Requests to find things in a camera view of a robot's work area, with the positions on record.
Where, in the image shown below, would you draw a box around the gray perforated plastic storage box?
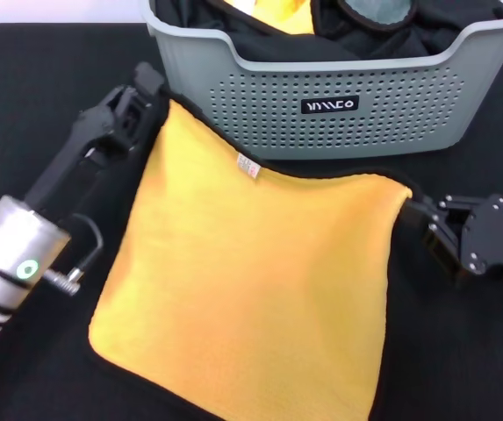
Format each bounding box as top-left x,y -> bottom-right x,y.
145,0 -> 503,163

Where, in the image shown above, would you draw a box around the black tablecloth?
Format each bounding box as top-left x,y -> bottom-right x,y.
0,21 -> 503,421

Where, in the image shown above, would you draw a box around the black cable with silver connector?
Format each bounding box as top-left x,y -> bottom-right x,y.
44,212 -> 105,297

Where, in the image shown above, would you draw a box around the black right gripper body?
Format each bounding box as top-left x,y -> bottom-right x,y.
459,195 -> 503,277

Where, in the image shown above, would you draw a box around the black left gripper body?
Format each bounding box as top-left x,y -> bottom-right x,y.
25,85 -> 136,227

